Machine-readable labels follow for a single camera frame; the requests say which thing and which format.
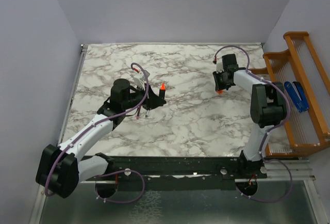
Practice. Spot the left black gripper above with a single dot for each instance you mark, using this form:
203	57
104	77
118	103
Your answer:
152	100

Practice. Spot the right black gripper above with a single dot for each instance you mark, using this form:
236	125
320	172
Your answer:
218	85

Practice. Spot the black orange highlighter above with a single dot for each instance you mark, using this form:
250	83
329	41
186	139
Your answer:
162	91

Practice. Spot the red ink pen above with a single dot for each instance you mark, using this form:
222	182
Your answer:
138	113

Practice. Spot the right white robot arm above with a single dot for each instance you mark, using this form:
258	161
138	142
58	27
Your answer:
268	106

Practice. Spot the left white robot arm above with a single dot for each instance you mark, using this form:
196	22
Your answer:
107	118

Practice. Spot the blue stapler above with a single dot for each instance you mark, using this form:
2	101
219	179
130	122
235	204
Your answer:
297	95

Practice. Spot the wooden rack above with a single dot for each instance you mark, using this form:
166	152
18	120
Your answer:
306	86

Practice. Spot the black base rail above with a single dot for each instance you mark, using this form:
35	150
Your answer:
178	173

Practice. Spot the aluminium frame rail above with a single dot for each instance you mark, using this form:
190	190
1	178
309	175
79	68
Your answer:
58	170

